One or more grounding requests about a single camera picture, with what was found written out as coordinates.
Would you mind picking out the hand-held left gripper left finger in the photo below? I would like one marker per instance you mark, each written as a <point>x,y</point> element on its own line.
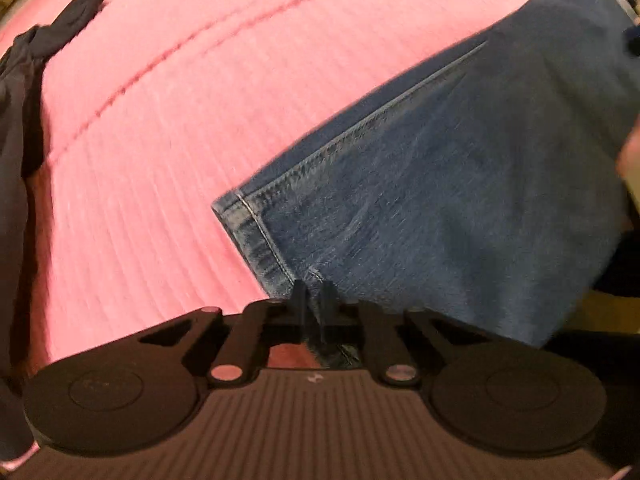
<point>300,312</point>

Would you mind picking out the pink ribbed blanket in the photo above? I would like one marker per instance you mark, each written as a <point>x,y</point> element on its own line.
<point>175,110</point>

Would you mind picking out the dark navy garment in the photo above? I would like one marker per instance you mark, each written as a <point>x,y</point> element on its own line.
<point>15,160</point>

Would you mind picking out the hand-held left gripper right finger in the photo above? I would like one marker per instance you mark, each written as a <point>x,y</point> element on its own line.
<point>330,312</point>

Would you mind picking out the blue denim jeans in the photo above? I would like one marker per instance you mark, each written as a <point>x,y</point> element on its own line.
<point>425,185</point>

